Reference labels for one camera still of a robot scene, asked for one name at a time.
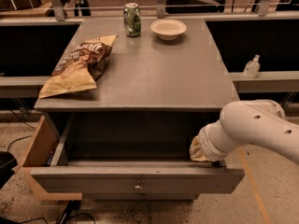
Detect grey top drawer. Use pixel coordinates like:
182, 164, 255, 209
31, 112, 244, 194

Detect grey drawer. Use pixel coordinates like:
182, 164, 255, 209
31, 112, 244, 194
83, 193, 199, 201

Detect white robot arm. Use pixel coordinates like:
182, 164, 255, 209
189, 100, 299, 163

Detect grey drawer cabinet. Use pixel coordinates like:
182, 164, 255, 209
34, 17, 244, 202

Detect grey bottom drawer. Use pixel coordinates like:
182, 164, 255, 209
83, 193, 199, 201

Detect clear sanitizer bottle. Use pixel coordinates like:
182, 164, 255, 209
243, 54, 260, 78

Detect white paper bowl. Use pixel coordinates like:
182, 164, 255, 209
150, 19, 187, 41

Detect brown yellow chip bag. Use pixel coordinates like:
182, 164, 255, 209
39, 35, 118, 98

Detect green soda can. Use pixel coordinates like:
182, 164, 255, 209
123, 3, 141, 37

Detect light wooden side box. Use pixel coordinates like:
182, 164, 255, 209
22, 117, 82, 201

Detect black object at left edge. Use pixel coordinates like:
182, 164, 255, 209
0, 151, 18, 188

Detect grey shelf rail right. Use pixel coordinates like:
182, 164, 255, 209
230, 71, 299, 93

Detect grey shelf rail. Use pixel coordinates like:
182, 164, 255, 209
0, 77, 48, 98
230, 71, 299, 93

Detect black floor cable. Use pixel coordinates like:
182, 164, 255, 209
18, 199, 97, 224

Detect grey shelf rail left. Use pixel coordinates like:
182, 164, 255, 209
0, 77, 48, 98

